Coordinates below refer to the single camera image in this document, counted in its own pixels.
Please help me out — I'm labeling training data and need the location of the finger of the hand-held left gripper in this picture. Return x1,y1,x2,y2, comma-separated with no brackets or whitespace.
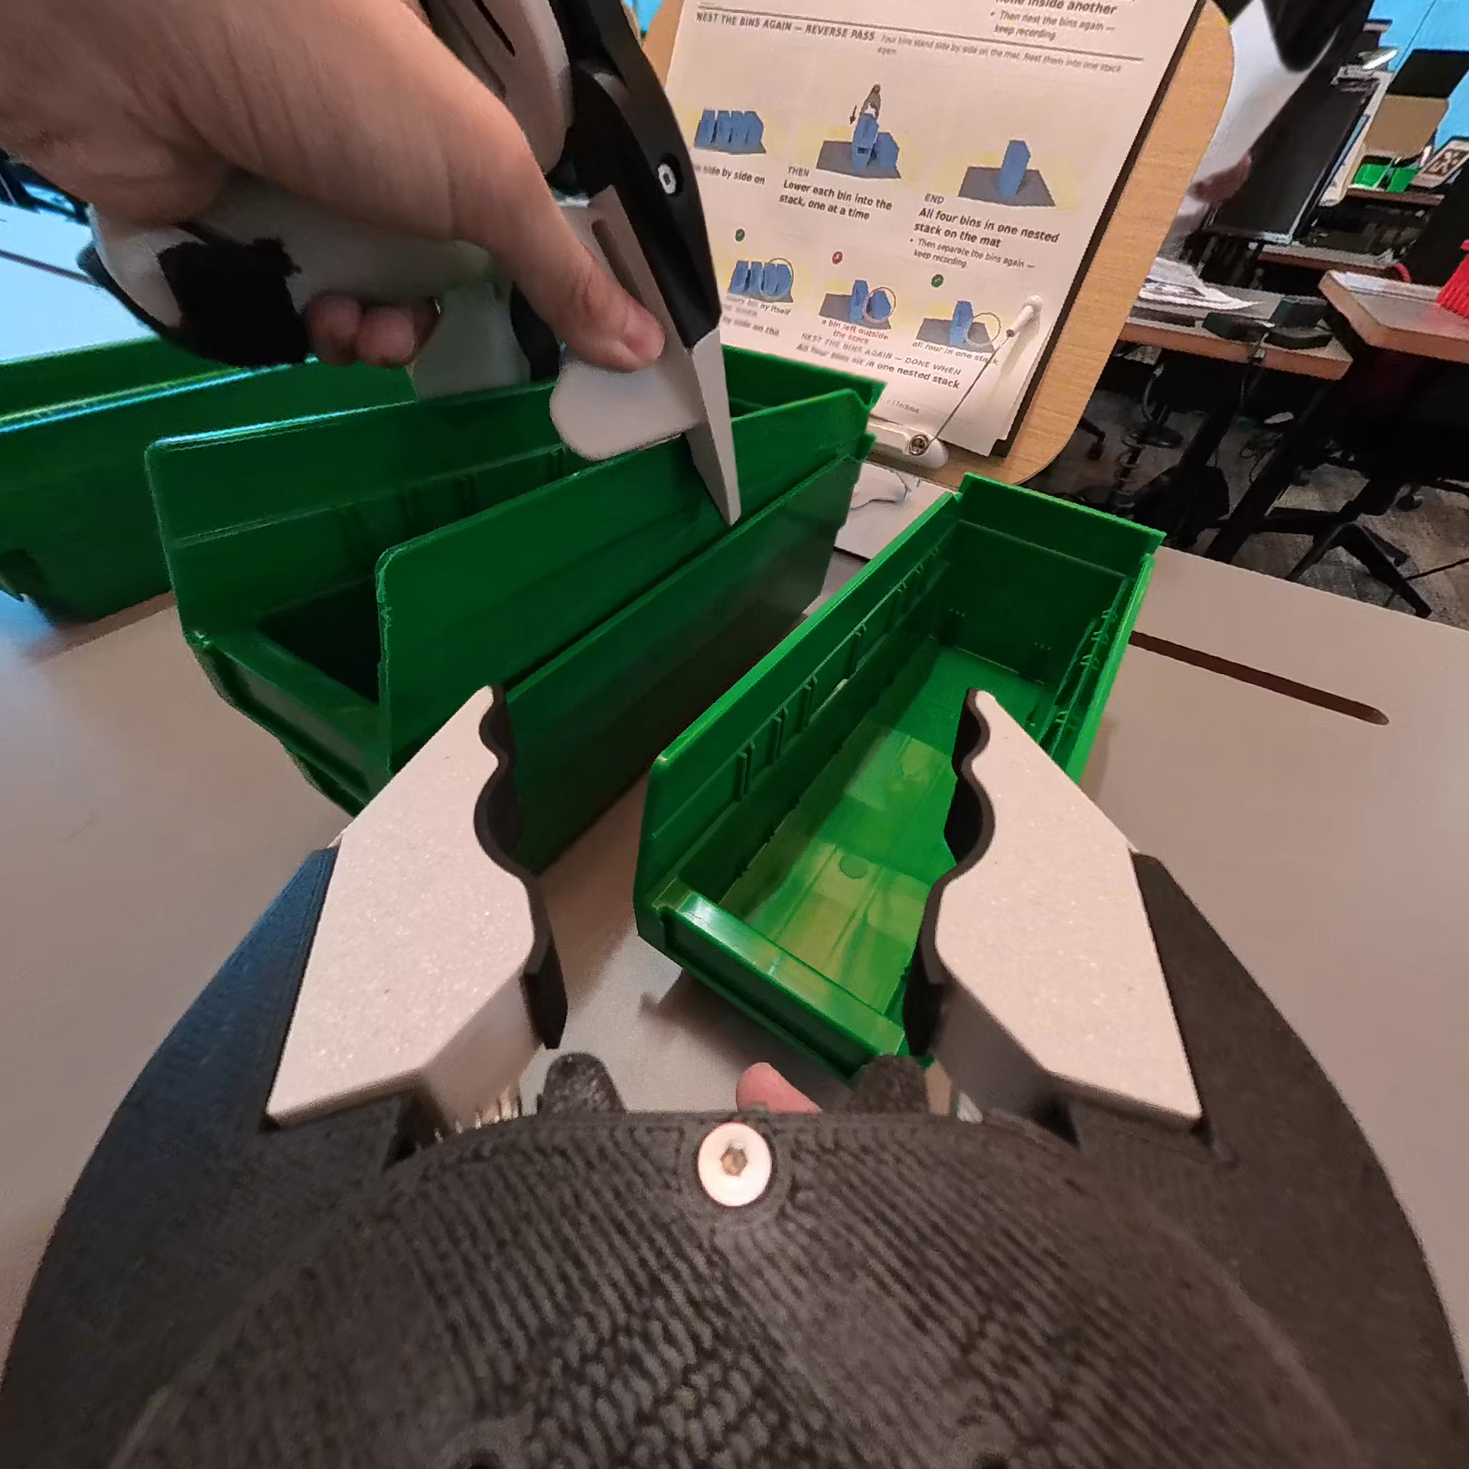
550,184,746,526

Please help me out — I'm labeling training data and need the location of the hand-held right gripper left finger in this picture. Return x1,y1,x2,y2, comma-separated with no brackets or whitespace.
266,685,567,1126

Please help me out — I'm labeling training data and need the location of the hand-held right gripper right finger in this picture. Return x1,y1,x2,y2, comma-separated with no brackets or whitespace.
905,689,1204,1126

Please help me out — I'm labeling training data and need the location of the wood-edged background desk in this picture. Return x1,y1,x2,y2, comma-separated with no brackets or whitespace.
1317,269,1469,367
1120,287,1356,383

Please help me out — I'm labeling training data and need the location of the person's left hand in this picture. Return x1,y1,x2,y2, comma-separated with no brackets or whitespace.
0,0,665,374

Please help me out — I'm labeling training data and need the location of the printed instruction sheet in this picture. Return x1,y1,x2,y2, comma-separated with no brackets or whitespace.
663,0,1200,455

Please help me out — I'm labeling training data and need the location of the black office chair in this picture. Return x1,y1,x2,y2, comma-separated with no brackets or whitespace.
1205,344,1442,621

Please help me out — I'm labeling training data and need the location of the instruction sheet on clipboard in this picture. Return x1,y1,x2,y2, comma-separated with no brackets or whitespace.
642,0,1235,563

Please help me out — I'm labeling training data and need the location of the stack of papers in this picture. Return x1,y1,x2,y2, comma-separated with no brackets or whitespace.
1134,255,1261,318

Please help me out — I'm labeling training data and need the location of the black computer monitor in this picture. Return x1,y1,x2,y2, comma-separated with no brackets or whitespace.
1218,66,1382,245

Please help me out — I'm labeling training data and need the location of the pale desk with cable slot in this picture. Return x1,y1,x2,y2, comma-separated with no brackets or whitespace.
0,476,1469,1333

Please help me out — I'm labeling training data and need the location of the wire page holder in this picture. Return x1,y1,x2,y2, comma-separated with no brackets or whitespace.
912,295,1048,451

